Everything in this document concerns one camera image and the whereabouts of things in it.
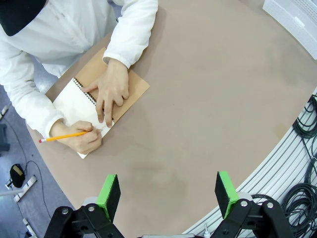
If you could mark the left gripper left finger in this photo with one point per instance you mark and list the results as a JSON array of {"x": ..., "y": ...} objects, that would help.
[{"x": 109, "y": 196}]

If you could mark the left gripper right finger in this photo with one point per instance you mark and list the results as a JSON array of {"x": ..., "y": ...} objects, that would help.
[{"x": 226, "y": 198}]

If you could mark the yellow pencil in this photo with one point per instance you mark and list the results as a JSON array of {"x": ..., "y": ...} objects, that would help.
[{"x": 62, "y": 137}]

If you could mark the spiral notebook brown cover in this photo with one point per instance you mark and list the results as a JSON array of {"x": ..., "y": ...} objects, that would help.
[{"x": 74, "y": 106}]

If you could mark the person's right forearm white sleeve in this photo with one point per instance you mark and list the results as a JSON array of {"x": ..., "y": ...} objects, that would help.
[{"x": 27, "y": 99}]

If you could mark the person's left forearm white sleeve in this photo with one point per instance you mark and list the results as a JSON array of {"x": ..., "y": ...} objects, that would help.
[{"x": 131, "y": 32}]

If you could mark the person's right hand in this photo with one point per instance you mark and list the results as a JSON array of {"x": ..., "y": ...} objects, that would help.
[{"x": 81, "y": 142}]

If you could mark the person's left hand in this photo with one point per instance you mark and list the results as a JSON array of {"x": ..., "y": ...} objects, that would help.
[{"x": 114, "y": 84}]

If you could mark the white stand leg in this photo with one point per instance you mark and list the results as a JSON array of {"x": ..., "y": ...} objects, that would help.
[{"x": 26, "y": 187}]

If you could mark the black pouch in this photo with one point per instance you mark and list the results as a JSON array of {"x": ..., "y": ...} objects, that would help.
[{"x": 16, "y": 176}]

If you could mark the seated person white hoodie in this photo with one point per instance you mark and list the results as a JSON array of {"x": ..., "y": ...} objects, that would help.
[{"x": 62, "y": 29}]

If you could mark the white perforated plastic basket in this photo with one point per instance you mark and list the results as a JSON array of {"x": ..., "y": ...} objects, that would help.
[{"x": 294, "y": 22}]

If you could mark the aluminium rail frame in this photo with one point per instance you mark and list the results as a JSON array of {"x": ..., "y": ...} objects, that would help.
[{"x": 272, "y": 173}]

